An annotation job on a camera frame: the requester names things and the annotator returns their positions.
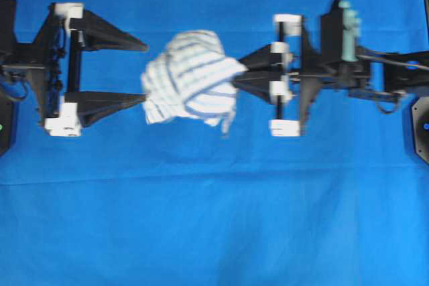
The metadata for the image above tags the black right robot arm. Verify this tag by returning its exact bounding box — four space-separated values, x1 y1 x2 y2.
231 0 428 137

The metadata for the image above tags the teal handle on right gripper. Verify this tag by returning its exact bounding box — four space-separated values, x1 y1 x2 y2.
339 0 361 62

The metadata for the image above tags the white blue-striped towel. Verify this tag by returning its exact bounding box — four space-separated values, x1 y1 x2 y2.
141 29 247 135

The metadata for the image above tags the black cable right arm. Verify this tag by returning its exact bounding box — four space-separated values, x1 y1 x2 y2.
355 52 429 72

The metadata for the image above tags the blue table cloth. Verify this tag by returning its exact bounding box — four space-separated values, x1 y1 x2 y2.
1 0 428 285

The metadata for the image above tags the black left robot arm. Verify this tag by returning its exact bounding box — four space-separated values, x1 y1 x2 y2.
1 0 148 137

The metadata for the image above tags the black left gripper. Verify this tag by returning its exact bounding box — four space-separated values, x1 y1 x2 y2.
26 3 149 137

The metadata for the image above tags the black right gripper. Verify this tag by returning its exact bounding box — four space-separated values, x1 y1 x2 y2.
231 0 370 137

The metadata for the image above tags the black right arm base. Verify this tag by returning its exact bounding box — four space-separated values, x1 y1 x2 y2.
406 96 428 166

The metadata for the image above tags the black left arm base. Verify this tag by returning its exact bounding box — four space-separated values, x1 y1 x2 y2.
0 94 16 156

